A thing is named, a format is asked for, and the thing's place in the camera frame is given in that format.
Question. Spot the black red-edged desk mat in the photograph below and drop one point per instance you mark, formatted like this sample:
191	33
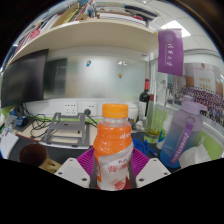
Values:
66	152

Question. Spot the dark blue mat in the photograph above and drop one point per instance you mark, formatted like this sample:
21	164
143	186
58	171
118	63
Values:
140	135

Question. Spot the small white jar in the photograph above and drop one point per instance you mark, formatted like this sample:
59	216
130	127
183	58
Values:
133	111

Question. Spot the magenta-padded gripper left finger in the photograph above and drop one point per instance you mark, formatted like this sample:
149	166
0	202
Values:
71	171

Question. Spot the orange drink bottle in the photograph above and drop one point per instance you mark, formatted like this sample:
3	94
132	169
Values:
113	140

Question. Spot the grey metal laptop stand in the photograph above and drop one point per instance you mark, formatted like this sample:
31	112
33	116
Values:
66	140

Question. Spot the wooden shelf with books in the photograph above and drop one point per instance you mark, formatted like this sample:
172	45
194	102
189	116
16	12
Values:
93	36

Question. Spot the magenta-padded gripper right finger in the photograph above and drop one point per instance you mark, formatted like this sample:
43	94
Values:
153	171

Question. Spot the crumpled white tissue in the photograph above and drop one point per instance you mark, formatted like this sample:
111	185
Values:
195	155

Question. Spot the dark wine bottle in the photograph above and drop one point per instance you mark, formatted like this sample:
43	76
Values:
144	98

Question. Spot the group photo poster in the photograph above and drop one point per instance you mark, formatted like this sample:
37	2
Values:
203	93

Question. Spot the purple hanging banner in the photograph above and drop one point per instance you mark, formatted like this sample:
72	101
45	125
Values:
170	53

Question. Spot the brown mug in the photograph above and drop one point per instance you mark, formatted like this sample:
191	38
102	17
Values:
33	155

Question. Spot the white paper sheet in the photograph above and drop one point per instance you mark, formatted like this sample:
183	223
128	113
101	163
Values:
8	145

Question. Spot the small blue electronics box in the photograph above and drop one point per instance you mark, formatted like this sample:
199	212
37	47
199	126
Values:
21	121

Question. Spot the drinking glass with green liquid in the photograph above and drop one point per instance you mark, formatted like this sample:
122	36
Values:
152	133

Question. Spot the white wall socket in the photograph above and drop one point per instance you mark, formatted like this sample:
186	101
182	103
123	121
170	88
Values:
91	106
70	109

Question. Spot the black computer monitor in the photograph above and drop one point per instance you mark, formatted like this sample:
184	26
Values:
23	80

